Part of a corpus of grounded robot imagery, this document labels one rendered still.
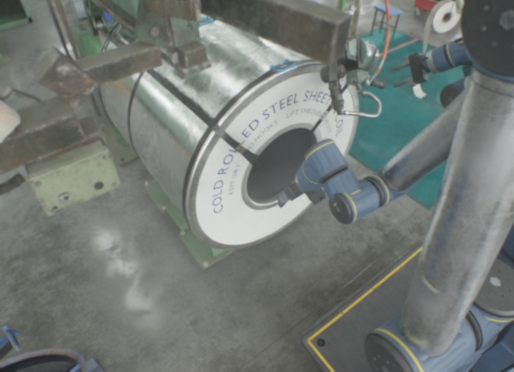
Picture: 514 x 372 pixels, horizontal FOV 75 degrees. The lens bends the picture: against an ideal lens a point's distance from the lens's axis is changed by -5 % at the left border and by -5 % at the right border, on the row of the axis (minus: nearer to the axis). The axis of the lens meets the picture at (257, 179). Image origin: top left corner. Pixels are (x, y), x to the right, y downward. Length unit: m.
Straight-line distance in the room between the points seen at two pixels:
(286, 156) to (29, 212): 2.10
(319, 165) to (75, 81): 0.71
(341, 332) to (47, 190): 1.49
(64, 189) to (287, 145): 1.59
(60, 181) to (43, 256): 2.04
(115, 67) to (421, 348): 0.98
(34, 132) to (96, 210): 2.19
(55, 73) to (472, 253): 0.87
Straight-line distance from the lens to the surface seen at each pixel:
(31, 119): 0.87
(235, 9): 0.62
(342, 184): 1.08
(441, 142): 0.96
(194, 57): 0.88
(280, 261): 2.47
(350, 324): 1.94
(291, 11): 0.55
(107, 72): 0.85
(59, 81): 0.82
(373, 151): 3.39
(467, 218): 0.68
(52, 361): 1.54
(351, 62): 1.67
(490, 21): 0.54
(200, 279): 2.42
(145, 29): 0.85
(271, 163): 2.28
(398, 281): 2.13
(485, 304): 1.14
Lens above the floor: 2.10
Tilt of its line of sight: 45 degrees down
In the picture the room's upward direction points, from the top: straight up
